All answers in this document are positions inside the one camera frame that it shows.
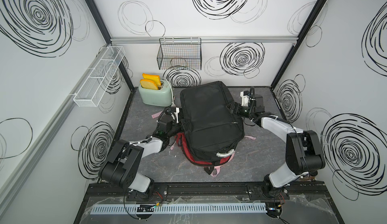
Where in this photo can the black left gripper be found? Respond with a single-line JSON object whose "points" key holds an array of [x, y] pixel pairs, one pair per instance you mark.
{"points": [[181, 125]]}

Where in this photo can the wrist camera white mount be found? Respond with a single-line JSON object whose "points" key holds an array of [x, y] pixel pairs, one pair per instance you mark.
{"points": [[176, 111], [245, 98]]}

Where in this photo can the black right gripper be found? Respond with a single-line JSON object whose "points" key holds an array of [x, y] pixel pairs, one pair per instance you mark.
{"points": [[234, 105]]}

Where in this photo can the red and black backpack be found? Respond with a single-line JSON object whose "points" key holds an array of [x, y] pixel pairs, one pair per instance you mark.
{"points": [[211, 168]]}

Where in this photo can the black wire basket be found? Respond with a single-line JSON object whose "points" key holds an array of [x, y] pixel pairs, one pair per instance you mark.
{"points": [[179, 52]]}

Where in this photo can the large black backpack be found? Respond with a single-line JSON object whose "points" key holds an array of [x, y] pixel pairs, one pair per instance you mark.
{"points": [[212, 132]]}

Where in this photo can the black corner frame post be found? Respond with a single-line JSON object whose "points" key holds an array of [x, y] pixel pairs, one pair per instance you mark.
{"points": [[301, 36]]}

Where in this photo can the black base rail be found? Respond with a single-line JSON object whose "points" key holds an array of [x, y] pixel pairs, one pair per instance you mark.
{"points": [[170, 191]]}

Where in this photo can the toast slice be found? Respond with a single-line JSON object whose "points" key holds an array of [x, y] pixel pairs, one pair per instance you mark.
{"points": [[154, 78], [148, 84]]}

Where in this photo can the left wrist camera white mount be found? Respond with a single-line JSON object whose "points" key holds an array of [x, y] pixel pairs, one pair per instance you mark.
{"points": [[176, 111]]}

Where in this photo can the white mesh wall shelf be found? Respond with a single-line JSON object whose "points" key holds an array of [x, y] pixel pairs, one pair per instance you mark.
{"points": [[102, 72]]}

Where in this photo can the front toast slice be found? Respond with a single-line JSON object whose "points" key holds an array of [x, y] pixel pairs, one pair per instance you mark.
{"points": [[148, 84]]}

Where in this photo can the grey wall rail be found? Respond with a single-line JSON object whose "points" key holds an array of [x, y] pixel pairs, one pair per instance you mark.
{"points": [[205, 39]]}

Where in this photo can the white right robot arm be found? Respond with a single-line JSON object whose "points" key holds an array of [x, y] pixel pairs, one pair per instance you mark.
{"points": [[303, 156]]}

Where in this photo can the rear toast slice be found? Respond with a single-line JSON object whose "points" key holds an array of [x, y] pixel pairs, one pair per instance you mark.
{"points": [[154, 78]]}

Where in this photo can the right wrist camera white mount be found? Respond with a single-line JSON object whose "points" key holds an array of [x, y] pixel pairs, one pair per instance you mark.
{"points": [[245, 98]]}

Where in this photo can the mint green toaster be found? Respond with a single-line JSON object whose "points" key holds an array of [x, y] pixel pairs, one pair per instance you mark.
{"points": [[162, 97]]}

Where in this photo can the grey slotted cable duct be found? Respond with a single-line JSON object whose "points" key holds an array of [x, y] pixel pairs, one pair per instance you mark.
{"points": [[185, 208]]}

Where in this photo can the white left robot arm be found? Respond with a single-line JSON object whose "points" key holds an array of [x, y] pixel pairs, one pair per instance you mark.
{"points": [[120, 167]]}

